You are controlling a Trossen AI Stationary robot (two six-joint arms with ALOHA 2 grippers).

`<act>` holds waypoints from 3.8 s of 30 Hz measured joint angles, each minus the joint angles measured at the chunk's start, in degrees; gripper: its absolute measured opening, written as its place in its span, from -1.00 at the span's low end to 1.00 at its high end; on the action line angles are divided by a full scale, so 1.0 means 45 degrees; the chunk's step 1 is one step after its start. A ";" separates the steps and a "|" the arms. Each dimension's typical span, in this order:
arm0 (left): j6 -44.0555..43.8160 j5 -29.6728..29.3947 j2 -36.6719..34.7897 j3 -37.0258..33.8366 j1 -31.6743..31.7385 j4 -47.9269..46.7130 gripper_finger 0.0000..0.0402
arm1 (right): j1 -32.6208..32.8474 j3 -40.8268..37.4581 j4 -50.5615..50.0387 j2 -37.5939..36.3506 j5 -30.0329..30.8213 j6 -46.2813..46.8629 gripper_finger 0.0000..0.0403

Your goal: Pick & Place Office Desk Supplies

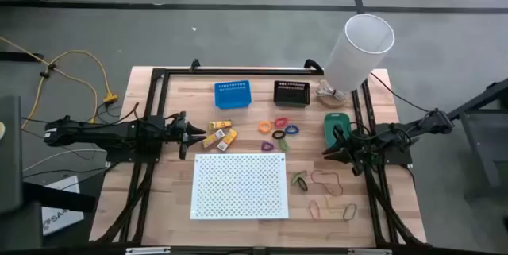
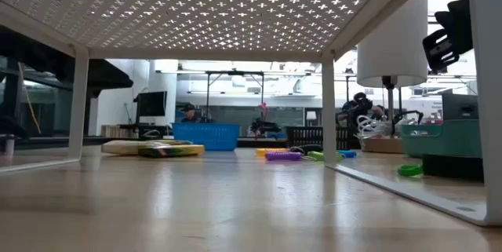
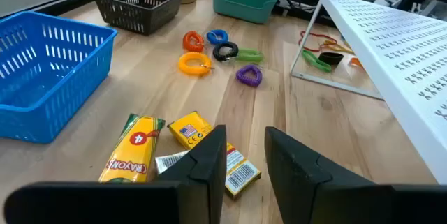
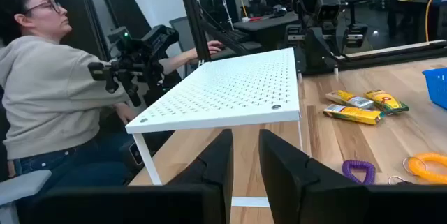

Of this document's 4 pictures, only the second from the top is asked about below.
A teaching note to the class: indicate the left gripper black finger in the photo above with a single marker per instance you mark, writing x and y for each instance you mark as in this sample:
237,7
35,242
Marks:
121,77

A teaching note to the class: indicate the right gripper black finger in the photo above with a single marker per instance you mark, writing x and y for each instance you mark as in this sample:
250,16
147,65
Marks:
444,19
441,50

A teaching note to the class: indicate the yellow green crayon box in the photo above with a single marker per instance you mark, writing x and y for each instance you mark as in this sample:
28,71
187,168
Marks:
121,147
176,151

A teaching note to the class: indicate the green rubber band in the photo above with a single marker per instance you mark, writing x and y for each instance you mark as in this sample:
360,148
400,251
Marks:
400,170

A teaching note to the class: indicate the blue coil wristband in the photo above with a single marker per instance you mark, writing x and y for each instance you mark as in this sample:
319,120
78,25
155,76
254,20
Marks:
347,154

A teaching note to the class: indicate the green coil wristband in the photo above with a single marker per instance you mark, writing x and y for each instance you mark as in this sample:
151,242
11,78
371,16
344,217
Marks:
315,155

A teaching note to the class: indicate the black coil wristband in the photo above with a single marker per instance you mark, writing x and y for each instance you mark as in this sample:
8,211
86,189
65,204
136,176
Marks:
310,148

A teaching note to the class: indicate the orange coil wristband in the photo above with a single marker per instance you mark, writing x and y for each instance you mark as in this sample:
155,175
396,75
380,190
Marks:
270,152

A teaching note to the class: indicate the black computer monitor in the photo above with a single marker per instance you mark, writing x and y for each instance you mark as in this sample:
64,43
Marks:
152,103

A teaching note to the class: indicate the white shade table lamp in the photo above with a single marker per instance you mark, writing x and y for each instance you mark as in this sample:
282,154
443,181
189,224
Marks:
392,40

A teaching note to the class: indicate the stack of books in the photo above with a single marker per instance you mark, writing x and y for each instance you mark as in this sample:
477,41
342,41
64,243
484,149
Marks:
117,131

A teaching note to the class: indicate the dark grey equipment box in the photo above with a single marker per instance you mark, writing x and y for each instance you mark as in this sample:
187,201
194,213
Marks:
459,107

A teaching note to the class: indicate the black equipment case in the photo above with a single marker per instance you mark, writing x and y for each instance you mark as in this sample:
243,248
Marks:
153,132

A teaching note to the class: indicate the person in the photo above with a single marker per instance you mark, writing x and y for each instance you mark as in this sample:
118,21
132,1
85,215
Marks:
359,107
189,116

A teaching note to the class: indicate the green plastic tray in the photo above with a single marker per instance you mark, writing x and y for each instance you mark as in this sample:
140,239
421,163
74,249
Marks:
443,138

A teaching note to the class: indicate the white perforated metal shelf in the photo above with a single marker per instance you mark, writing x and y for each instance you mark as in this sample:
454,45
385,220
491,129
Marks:
196,8

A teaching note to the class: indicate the blue plastic basket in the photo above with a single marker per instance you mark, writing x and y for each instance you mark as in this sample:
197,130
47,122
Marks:
206,136

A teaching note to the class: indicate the small white background lamp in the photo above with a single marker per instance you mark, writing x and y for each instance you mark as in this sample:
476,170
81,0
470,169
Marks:
311,115

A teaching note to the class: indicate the black plastic basket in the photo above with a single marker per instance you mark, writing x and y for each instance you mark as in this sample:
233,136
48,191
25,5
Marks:
306,136

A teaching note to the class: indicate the purple coil wristband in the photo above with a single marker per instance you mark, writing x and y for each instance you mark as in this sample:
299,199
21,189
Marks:
282,156

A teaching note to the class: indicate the black aluminium table frame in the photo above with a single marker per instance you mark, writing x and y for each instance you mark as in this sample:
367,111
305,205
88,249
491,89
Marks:
47,141

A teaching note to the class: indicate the black background gantry frame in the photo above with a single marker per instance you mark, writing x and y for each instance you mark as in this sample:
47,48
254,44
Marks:
235,73

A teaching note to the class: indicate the white cylinder post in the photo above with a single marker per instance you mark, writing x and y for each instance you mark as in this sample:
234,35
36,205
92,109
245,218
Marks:
8,146

